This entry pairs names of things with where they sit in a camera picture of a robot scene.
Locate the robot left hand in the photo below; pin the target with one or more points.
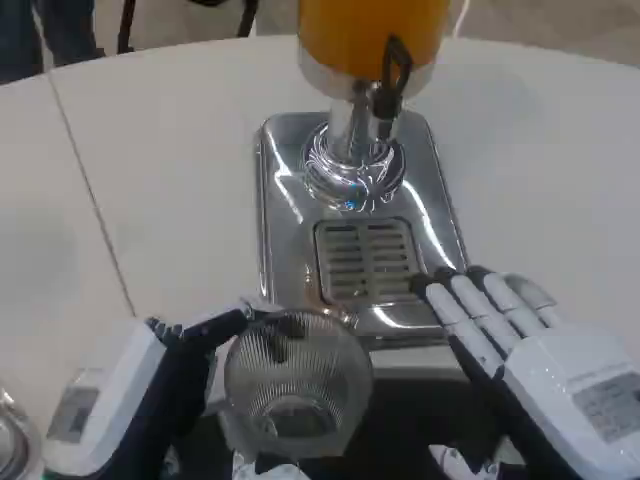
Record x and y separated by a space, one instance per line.
110 400

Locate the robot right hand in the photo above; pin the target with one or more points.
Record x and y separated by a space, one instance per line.
550 380

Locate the clear ribbed glass cup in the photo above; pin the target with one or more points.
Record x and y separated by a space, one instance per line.
300 380

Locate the robot left arm silver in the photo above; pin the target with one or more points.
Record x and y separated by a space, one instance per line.
15 440

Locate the robot torso white black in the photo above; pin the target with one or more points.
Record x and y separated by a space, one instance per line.
270 467

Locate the steel drip tray grid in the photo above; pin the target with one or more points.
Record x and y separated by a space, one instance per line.
367 260

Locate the black stand leg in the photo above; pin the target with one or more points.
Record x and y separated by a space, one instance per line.
127 22
246 15

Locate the person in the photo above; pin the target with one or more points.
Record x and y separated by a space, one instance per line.
25 30

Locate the steel drink dispenser orange tank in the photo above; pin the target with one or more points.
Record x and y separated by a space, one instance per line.
367 45

